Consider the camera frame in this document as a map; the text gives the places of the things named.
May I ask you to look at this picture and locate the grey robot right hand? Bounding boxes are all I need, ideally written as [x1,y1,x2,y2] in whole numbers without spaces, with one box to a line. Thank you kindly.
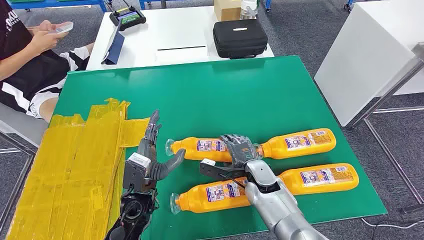
[220,134,263,168]

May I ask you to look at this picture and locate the person's left hand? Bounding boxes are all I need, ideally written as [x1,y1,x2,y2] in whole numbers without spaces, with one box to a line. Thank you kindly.
[32,19,73,35]

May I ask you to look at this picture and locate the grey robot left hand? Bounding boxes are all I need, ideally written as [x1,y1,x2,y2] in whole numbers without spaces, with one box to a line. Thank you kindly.
[136,110,187,191]

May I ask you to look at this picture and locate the person's right hand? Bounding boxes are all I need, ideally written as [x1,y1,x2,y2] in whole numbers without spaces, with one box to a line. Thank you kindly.
[30,30,61,55]

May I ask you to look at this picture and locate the orange detergent bottle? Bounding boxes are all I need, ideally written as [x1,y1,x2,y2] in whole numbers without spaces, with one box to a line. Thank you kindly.
[278,162,360,196]
[255,128,337,161]
[165,136,234,164]
[169,177,253,216]

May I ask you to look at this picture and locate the white smartphone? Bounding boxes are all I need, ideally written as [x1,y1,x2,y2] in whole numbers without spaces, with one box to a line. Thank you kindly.
[47,21,74,35]

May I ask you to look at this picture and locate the person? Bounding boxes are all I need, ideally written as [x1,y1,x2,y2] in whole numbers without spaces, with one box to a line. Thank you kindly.
[0,0,95,123]

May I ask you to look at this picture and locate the green table mat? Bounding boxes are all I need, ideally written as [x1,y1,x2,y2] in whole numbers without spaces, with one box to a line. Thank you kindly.
[52,55,388,240]

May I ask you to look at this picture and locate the tablet in blue cover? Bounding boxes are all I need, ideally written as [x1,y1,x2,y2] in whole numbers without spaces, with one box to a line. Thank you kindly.
[100,24,126,66]

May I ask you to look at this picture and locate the black remote controller with screen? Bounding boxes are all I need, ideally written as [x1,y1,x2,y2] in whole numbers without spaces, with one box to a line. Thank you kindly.
[109,5,147,32]

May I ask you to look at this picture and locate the yellow taped cardboard sheet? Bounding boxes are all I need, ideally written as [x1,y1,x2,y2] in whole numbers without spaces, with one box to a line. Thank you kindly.
[5,97,152,240]

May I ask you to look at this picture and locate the black zip carry case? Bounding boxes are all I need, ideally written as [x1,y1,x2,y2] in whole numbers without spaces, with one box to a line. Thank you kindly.
[212,18,269,61]

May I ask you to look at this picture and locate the white table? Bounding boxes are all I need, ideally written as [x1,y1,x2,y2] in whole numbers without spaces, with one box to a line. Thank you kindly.
[85,5,275,72]

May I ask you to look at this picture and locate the brown cardboard box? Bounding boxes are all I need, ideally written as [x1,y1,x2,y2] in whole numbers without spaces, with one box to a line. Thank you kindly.
[213,0,243,22]

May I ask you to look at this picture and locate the clear plastic jar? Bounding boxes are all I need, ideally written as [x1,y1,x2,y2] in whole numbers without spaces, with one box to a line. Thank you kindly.
[239,0,259,21]

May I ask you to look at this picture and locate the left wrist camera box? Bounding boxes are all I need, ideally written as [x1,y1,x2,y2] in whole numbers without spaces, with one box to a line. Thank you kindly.
[123,152,152,194]

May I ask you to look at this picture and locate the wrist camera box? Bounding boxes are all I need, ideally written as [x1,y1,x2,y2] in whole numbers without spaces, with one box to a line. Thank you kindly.
[123,152,152,194]
[199,158,249,182]

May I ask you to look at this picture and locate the blue metal rack frame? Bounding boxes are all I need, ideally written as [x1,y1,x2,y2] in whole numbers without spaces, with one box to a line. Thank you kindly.
[6,0,109,13]

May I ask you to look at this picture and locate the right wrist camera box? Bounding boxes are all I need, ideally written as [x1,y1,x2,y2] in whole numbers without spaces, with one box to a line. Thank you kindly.
[199,158,249,182]

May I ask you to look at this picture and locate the white floor cable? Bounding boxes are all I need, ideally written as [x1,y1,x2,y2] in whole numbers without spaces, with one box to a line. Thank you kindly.
[360,216,424,230]

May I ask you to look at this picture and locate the metal stand frame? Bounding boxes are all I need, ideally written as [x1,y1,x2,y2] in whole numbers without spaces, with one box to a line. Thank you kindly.
[346,41,424,215]

